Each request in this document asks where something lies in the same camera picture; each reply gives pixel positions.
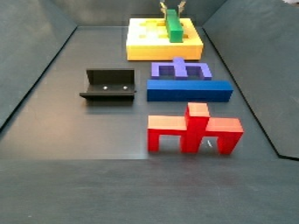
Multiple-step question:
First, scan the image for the purple comb-shaped block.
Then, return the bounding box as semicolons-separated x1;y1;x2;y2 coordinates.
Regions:
151;57;212;81

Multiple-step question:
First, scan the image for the blue rectangular block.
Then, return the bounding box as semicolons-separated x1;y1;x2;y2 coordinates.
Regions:
147;80;234;102

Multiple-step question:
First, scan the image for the green rectangular block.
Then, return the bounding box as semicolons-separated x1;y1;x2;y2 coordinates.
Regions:
166;10;183;43

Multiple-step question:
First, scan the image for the red comb-shaped block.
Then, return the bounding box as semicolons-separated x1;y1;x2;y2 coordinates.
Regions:
147;102;244;155

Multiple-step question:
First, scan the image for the black angle bracket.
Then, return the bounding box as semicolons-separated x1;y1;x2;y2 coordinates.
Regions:
79;68;136;100

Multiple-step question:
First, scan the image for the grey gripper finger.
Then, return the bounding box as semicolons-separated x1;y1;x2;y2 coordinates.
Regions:
178;0;187;14
159;0;167;15

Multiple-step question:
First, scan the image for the yellow slotted board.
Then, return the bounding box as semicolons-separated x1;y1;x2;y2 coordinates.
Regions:
126;18;203;61

